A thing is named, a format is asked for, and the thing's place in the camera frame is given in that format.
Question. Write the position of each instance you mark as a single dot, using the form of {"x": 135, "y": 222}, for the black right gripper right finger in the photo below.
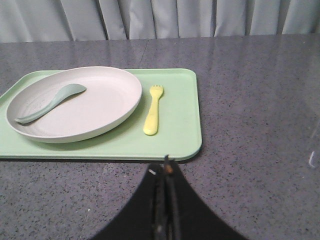
{"x": 189, "y": 218}

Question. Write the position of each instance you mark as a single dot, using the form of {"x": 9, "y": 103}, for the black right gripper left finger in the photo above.
{"x": 135, "y": 220}

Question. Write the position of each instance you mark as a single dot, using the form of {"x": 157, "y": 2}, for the yellow plastic fork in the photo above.
{"x": 151, "y": 123}

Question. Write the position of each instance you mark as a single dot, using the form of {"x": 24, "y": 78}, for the white round plate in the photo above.
{"x": 111, "y": 96}

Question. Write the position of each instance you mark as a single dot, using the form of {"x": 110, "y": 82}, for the light green serving tray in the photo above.
{"x": 179, "y": 125}

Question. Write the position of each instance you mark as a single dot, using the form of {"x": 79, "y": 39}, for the sage green plastic spoon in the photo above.
{"x": 64, "y": 93}

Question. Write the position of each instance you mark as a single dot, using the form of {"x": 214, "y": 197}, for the grey white curtain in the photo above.
{"x": 86, "y": 20}

